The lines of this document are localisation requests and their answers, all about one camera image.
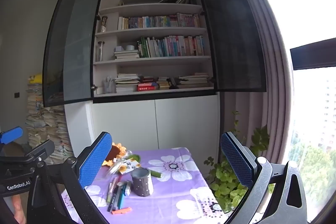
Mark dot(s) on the tall stack of white books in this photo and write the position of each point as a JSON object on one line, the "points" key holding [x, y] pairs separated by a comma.
{"points": [[127, 83]]}

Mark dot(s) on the row of leaning books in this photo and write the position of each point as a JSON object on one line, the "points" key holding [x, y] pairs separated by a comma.
{"points": [[178, 0]]}

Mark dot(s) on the small stack of yellowish books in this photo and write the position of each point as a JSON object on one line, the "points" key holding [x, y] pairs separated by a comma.
{"points": [[164, 83]]}

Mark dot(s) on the white cabinet door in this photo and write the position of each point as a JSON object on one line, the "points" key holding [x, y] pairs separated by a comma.
{"points": [[123, 127], [187, 124]]}

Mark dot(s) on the person's left forearm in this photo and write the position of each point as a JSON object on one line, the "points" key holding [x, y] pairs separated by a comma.
{"points": [[19, 209]]}

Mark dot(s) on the grey clay pen holder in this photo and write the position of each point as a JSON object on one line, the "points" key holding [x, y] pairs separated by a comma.
{"points": [[141, 184]]}

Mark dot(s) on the red dictionary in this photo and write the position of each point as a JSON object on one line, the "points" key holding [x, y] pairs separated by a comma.
{"points": [[147, 87]]}

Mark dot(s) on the dark glass cabinet door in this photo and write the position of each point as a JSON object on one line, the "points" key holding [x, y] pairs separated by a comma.
{"points": [[231, 29], [76, 37]]}

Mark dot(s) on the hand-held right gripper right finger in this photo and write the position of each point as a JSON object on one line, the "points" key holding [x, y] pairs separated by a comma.
{"points": [[237, 163]]}

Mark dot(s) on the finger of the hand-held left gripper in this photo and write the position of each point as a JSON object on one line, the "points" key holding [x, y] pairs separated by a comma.
{"points": [[10, 134], [39, 150]]}

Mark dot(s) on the crochet sunflower bouquet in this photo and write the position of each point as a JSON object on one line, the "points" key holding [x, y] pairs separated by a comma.
{"points": [[118, 151]]}

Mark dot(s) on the clear pen cup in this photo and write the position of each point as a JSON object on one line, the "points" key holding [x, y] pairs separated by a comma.
{"points": [[110, 86]]}

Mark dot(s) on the pile of papers and books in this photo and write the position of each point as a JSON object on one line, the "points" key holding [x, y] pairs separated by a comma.
{"points": [[47, 129]]}

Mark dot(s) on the long row of colourful books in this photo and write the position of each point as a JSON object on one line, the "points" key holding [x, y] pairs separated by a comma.
{"points": [[160, 21]]}

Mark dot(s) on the lilac curtain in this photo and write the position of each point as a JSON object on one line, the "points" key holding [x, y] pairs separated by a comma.
{"points": [[270, 82]]}

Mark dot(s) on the wide stack of worn books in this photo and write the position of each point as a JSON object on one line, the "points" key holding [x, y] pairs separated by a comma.
{"points": [[193, 81]]}

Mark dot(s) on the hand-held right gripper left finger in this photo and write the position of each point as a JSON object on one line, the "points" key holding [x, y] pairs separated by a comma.
{"points": [[95, 161]]}

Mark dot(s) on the blue retractable pen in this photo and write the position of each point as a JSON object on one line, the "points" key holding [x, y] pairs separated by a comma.
{"points": [[121, 200]]}

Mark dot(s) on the tall metal bottle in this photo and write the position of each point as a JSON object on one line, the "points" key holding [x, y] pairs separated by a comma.
{"points": [[100, 52]]}

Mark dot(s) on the small stack of white books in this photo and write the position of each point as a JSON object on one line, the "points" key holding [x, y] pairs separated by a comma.
{"points": [[126, 54]]}

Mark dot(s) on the purple floral tablecloth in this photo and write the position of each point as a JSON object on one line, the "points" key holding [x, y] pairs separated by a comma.
{"points": [[170, 192]]}

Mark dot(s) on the yellow bag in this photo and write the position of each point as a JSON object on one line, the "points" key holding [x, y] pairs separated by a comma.
{"points": [[35, 79]]}

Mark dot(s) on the dark window frame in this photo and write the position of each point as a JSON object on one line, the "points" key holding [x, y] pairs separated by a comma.
{"points": [[312, 56]]}

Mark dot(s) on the orange highlighter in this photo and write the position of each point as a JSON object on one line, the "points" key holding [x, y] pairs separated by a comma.
{"points": [[121, 211]]}

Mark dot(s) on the green potted plant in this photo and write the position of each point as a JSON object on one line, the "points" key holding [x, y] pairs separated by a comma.
{"points": [[228, 184]]}

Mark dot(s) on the dark red book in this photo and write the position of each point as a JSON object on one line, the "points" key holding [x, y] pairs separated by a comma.
{"points": [[146, 80]]}

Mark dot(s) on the grey tape roll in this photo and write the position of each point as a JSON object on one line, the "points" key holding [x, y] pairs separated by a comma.
{"points": [[130, 47]]}

